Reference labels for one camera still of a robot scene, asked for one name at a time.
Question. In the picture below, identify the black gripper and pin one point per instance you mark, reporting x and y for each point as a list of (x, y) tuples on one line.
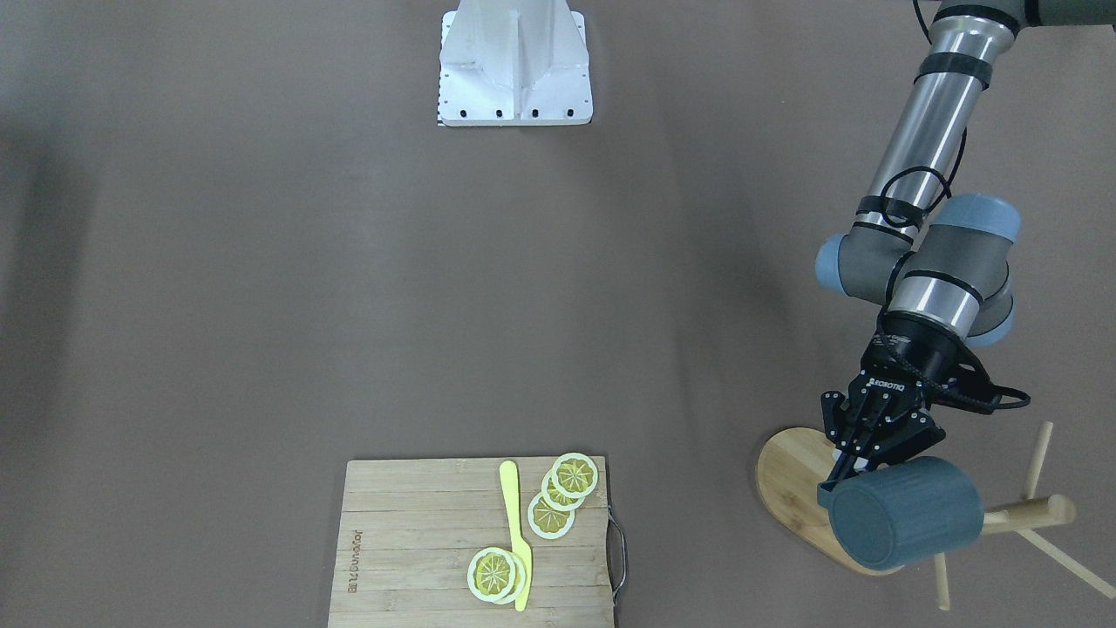
[(907, 357)]

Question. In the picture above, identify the dark teal mug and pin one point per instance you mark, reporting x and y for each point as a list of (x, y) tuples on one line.
[(908, 512)]

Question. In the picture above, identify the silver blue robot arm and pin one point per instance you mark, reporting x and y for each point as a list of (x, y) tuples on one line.
[(933, 261)]

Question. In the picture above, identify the wooden cup storage rack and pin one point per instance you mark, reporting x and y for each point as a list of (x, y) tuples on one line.
[(793, 462)]

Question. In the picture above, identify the lemon slice top stack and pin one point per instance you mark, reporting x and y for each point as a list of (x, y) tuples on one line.
[(574, 475)]

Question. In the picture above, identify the lemon slice stack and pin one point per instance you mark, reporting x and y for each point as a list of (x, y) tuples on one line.
[(555, 498), (574, 475)]

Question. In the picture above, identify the lemon slice middle stack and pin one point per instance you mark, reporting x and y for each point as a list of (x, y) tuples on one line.
[(555, 498)]

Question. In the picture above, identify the yellow plastic knife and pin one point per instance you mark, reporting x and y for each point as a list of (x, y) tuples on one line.
[(511, 493)]

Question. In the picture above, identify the lemon slice under single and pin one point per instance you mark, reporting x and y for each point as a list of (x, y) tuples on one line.
[(519, 582)]

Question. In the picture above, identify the lemon slice single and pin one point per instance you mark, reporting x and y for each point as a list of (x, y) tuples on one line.
[(490, 574)]

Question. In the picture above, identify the bamboo cutting board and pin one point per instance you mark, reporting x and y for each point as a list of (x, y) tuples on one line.
[(408, 530)]

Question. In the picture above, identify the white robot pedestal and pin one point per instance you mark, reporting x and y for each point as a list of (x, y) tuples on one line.
[(514, 63)]

